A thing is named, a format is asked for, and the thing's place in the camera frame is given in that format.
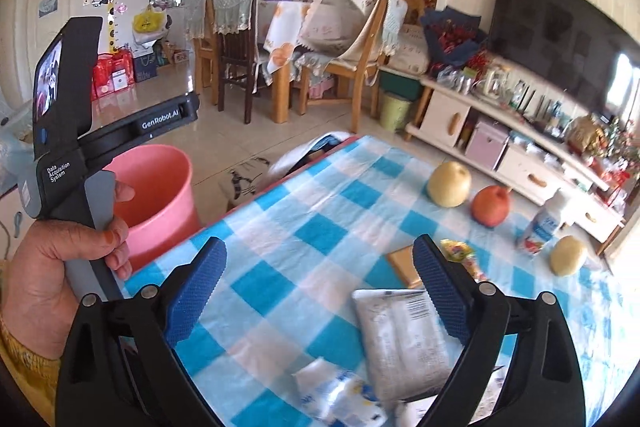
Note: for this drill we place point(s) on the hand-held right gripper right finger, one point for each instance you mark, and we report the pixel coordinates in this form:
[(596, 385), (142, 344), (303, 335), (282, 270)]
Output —
[(442, 289)]

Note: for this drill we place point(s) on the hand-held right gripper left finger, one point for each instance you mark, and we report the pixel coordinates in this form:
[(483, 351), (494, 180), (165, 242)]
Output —
[(195, 292)]

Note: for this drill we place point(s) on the yellow snack bag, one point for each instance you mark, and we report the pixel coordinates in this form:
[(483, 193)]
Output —
[(462, 254)]

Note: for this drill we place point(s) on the golden brown wrapper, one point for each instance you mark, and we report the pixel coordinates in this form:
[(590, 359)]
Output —
[(402, 267)]

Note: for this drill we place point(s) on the white printed packet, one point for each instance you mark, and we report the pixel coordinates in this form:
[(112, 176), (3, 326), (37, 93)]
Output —
[(400, 347)]

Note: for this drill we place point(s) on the pink plastic bucket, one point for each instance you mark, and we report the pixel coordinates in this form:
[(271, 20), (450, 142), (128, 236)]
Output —
[(155, 197)]

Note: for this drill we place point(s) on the white plastic wrapper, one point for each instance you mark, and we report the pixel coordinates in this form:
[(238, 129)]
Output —
[(415, 413)]

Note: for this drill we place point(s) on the white blue pouch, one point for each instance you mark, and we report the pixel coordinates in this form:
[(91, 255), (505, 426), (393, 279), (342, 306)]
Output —
[(340, 397)]

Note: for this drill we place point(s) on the person's left forearm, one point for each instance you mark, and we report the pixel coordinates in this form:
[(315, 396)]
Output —
[(25, 377)]

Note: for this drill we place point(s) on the person's left hand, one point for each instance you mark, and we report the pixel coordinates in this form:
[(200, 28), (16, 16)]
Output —
[(40, 287)]

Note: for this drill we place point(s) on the red gift bag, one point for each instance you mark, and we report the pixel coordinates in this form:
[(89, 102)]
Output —
[(101, 82), (117, 74), (127, 63)]

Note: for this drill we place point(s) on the light blue cloth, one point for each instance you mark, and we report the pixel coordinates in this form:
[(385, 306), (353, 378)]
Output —
[(12, 147)]

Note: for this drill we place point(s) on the dark blue gift bag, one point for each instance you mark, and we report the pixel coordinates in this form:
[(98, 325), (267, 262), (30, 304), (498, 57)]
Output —
[(145, 68)]

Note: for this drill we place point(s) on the red apple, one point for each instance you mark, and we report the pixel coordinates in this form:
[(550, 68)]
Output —
[(491, 208)]

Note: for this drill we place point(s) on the yellow pear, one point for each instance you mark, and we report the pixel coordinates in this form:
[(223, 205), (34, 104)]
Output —
[(448, 184), (569, 256)]

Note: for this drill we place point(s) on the yellow plastic bag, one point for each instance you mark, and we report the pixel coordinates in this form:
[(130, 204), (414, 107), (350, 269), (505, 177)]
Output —
[(148, 21)]

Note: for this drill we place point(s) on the white cartoon print mat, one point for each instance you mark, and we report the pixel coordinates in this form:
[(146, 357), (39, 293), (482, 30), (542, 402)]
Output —
[(245, 182)]

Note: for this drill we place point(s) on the white yogurt drink bottle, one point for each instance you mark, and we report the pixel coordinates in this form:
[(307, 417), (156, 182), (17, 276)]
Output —
[(545, 222)]

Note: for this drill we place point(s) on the blue white checkered tablecloth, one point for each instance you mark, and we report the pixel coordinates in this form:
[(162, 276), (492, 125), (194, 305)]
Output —
[(310, 232)]

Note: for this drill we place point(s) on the light wooden chair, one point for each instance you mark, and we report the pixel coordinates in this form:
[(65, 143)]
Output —
[(372, 52), (202, 57)]

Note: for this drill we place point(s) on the cream printed sofa cushion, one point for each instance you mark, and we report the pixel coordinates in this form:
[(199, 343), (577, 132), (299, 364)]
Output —
[(7, 227)]

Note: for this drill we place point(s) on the pink storage box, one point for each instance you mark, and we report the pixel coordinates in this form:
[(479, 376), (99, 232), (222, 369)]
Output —
[(485, 144)]

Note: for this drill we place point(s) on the dark wooden chair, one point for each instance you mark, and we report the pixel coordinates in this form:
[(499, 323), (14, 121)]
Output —
[(235, 67)]

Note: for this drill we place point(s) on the white television cabinet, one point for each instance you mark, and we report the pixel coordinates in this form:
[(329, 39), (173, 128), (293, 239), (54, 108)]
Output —
[(445, 117)]

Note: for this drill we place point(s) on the light green waste bin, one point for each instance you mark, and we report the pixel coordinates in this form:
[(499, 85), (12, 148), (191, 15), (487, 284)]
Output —
[(395, 112)]

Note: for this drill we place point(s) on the white and blue bag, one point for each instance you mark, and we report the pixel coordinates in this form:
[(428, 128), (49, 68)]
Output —
[(315, 152)]

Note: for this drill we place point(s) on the pale lace chair cover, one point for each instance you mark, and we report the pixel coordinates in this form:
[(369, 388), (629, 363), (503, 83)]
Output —
[(235, 2)]

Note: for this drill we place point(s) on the dining table with printed cloth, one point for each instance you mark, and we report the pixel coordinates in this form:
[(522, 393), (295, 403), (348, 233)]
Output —
[(282, 92)]

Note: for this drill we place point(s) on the dark green storage box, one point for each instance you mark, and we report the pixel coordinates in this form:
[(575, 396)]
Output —
[(400, 84)]

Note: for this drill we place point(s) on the golden ornament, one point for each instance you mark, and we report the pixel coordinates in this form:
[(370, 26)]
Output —
[(585, 134)]

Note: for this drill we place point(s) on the pink artificial flowers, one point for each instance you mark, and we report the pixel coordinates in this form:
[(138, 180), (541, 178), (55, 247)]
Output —
[(622, 149)]

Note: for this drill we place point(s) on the white printed sack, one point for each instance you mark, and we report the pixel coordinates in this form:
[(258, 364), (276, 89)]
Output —
[(407, 49)]

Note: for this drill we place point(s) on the dark blue flower bouquet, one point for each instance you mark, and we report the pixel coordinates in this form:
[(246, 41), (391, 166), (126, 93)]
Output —
[(452, 37)]

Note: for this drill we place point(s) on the black flat television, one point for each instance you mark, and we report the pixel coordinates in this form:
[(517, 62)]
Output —
[(550, 37)]

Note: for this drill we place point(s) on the white printed cloth bag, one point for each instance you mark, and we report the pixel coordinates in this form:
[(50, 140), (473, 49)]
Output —
[(340, 7)]

